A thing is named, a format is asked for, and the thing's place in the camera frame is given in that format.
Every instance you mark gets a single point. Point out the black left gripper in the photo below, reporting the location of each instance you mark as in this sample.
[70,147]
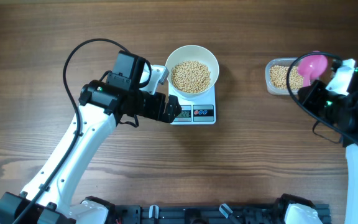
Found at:
[156,113]

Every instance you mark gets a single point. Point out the white round bowl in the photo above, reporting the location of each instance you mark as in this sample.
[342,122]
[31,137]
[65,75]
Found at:
[193,53]

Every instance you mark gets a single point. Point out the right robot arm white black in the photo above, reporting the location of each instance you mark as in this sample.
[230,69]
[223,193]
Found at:
[350,142]

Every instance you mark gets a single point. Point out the soybeans pile in bowl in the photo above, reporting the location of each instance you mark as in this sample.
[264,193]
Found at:
[191,77]

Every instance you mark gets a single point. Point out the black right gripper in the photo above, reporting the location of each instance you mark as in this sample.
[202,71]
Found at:
[316,87]

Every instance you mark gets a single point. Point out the clear container of soybeans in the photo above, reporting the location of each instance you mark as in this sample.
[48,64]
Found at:
[276,76]

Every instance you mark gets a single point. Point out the white digital kitchen scale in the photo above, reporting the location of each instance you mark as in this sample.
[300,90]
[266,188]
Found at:
[197,110]

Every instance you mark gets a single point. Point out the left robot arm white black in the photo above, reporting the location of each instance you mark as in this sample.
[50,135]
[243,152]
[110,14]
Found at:
[130,88]

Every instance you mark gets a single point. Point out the pink plastic measuring scoop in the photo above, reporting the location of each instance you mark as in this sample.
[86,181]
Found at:
[312,67]

